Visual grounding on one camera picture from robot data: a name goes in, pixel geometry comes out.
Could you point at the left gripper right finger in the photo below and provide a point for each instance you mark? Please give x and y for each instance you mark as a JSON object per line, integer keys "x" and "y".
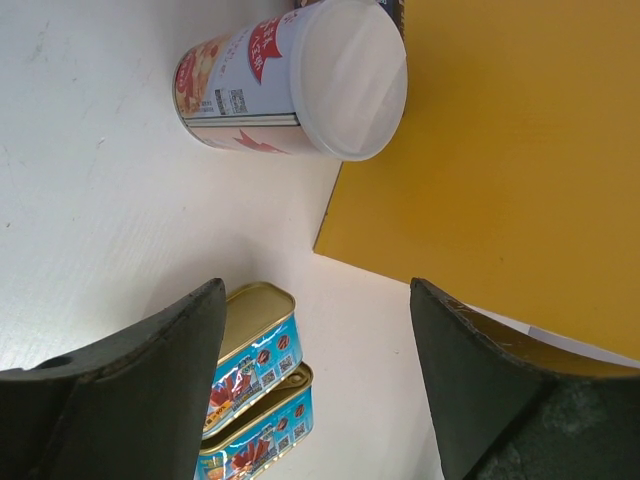
{"x": 505, "y": 405}

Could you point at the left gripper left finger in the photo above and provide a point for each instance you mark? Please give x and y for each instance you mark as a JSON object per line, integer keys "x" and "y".
{"x": 129, "y": 406}

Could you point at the yellow wooden shelf cabinet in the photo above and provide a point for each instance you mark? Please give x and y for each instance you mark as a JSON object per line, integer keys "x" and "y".
{"x": 512, "y": 182}

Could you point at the white porridge can red label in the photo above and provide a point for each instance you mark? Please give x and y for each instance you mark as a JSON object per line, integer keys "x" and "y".
{"x": 330, "y": 78}

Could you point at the blue luncheon meat tin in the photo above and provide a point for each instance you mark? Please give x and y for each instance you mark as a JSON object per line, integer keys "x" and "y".
{"x": 260, "y": 348}
{"x": 263, "y": 434}

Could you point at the dark blue tin can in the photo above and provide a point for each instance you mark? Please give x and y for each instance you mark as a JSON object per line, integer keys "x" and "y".
{"x": 394, "y": 8}

